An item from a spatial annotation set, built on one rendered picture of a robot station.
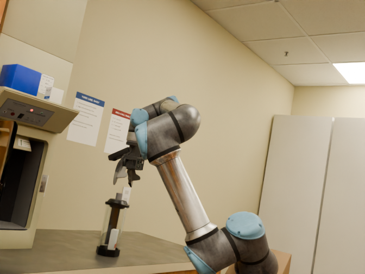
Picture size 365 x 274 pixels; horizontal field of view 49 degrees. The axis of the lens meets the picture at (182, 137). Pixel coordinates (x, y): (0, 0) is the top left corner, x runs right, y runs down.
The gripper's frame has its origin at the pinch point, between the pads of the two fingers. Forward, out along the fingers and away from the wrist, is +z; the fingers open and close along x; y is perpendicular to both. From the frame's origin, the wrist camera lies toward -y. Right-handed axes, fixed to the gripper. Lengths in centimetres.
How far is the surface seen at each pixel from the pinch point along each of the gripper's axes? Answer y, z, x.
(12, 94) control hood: -16, -25, -56
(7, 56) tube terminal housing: -26, -39, -53
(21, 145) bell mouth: -24.2, -8.8, -38.3
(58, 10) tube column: -22, -65, -38
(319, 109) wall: 52, -114, 290
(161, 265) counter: 21.3, 30.6, 10.9
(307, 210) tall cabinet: 59, -4, 242
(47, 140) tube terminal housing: -20.2, -13.0, -29.6
